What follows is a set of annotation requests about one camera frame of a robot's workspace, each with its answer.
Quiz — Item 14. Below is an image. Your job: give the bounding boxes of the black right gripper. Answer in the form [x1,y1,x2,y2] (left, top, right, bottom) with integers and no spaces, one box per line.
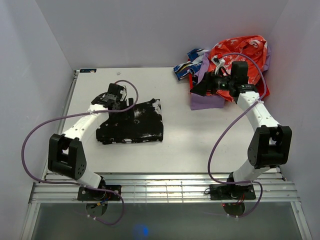
[189,69,234,97]

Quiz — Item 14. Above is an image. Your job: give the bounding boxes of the black white tie-dye trousers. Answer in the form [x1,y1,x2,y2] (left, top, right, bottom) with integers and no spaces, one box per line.
[95,98,164,145]

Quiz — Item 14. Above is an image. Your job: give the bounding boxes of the orange white tie-dye garment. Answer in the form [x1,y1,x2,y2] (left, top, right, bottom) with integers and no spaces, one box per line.
[188,34,269,103]

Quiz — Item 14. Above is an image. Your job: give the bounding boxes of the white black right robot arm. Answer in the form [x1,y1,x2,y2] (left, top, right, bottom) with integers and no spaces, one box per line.
[190,61,292,199]

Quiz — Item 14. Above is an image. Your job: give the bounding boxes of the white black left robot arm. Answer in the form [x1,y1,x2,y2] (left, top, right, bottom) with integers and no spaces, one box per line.
[48,83,134,200]

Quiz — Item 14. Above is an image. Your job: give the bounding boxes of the lilac purple garment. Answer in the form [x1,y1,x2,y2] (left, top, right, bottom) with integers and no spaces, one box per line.
[188,46,271,111]

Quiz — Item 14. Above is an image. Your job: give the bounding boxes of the blue white patterned garment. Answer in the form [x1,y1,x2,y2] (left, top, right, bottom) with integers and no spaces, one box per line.
[173,48,209,81]

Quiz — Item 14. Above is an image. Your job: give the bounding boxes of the blue label sticker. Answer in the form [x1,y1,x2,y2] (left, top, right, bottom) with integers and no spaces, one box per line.
[79,68,97,73]

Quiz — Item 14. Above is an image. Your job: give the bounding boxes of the red plastic bin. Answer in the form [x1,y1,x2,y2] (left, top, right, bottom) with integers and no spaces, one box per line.
[187,72,271,101]

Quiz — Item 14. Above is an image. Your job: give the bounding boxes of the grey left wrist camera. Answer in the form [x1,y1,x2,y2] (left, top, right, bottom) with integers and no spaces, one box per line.
[120,85,128,98]

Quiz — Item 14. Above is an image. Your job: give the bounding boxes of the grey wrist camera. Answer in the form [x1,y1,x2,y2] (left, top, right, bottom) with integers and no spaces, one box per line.
[120,85,128,98]
[211,55,225,75]

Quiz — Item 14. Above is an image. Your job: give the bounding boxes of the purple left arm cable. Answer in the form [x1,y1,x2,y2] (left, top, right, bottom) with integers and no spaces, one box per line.
[21,79,140,226]

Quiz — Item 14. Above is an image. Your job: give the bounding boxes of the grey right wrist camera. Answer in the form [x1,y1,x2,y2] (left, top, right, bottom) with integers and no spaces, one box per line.
[211,55,225,75]

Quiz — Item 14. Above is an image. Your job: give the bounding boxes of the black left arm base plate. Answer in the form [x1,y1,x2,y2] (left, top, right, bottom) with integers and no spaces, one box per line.
[76,184,122,217]

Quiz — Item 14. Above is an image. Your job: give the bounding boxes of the aluminium table frame rails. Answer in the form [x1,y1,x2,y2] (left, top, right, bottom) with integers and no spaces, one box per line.
[28,69,301,205]

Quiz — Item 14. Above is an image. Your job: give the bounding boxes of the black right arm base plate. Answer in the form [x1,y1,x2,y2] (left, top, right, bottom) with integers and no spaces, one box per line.
[204,184,256,217]

